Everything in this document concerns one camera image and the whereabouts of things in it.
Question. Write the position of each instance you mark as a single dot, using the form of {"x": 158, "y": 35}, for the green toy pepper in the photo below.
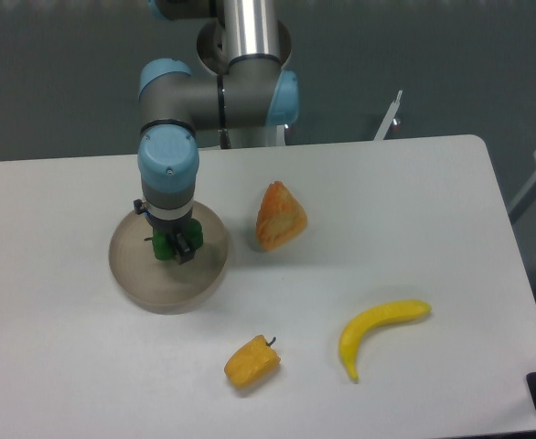
{"x": 179, "y": 246}

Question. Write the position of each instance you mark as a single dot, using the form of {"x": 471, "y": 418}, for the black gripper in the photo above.
{"x": 170, "y": 216}

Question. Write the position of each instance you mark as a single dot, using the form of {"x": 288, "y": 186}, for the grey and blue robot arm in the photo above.
{"x": 252, "y": 90}

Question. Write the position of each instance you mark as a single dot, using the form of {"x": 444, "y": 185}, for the orange toy bread slice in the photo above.
{"x": 280, "y": 219}

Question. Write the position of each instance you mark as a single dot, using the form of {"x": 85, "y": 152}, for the yellow toy pepper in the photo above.
{"x": 252, "y": 362}

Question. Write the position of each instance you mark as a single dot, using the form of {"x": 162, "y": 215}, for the beige round plate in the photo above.
{"x": 168, "y": 287}

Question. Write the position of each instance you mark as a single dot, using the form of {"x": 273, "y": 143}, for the yellow toy banana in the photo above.
{"x": 380, "y": 316}

